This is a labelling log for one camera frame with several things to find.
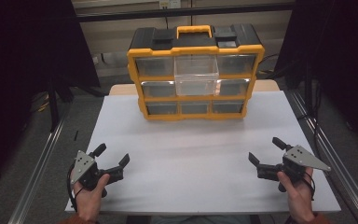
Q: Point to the clear plastic drawer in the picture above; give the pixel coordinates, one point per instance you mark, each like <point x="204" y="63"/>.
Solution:
<point x="195" y="85"/>

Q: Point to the white wall outlet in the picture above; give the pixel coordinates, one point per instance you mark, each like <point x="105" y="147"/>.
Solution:
<point x="169" y="3"/>

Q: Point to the person's right hand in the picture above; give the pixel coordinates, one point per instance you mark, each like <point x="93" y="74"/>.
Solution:
<point x="298" y="194"/>

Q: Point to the black curtain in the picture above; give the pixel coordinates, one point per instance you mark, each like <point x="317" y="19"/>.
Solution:
<point x="338" y="46"/>
<point x="28" y="46"/>

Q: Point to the black horizontal bar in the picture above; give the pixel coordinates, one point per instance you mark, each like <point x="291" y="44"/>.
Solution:
<point x="183" y="12"/>

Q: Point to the aluminium rail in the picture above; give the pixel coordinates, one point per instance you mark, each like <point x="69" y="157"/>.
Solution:
<point x="37" y="174"/>
<point x="335" y="161"/>

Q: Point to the yellow black drawer organizer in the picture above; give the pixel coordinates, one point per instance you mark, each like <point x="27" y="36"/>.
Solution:
<point x="143" y="37"/>

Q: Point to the black metal stand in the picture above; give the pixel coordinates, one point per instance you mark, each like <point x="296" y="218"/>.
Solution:
<point x="54" y="105"/>

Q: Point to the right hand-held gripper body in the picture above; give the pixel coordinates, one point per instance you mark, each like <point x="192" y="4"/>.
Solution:
<point x="298" y="157"/>

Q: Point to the group of closed clear drawers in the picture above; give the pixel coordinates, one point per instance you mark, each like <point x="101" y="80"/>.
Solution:
<point x="155" y="66"/>

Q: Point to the person's left hand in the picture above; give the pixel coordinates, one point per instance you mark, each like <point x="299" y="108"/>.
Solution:
<point x="88" y="200"/>

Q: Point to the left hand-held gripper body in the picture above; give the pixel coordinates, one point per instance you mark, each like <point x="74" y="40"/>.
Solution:
<point x="82" y="165"/>

